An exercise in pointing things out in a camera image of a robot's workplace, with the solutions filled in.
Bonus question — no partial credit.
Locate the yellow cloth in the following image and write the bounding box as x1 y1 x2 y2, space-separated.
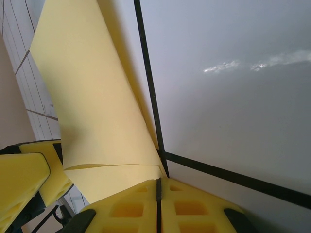
29 0 169 205

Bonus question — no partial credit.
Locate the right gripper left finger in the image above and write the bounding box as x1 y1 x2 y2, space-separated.
72 178 160 233

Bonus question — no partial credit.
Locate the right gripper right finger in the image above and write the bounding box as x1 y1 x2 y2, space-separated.
159 178 246 233

